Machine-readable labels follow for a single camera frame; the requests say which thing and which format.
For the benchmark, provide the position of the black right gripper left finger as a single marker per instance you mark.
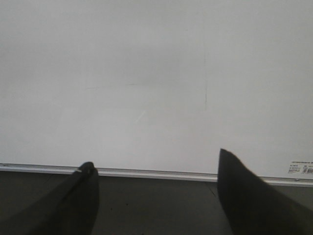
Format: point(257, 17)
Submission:
point(69, 209)

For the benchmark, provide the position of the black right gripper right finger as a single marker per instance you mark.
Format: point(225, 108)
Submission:
point(254, 207)

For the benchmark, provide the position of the white barcode label sticker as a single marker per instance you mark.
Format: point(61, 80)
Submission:
point(300, 167)

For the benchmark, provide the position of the white whiteboard with aluminium frame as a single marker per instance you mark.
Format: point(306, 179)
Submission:
point(155, 88)

